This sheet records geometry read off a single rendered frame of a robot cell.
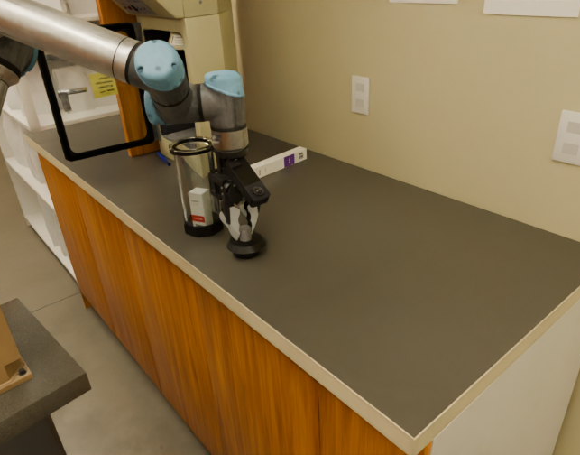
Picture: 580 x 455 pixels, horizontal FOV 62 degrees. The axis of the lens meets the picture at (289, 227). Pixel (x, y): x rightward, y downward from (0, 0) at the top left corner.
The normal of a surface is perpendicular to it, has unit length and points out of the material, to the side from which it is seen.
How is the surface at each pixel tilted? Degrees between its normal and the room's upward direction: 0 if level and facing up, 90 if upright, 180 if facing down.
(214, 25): 90
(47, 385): 0
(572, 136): 90
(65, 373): 0
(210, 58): 90
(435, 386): 1
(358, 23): 90
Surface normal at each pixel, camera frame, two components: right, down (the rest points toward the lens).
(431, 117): -0.77, 0.33
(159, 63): 0.05, -0.17
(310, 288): -0.05, -0.88
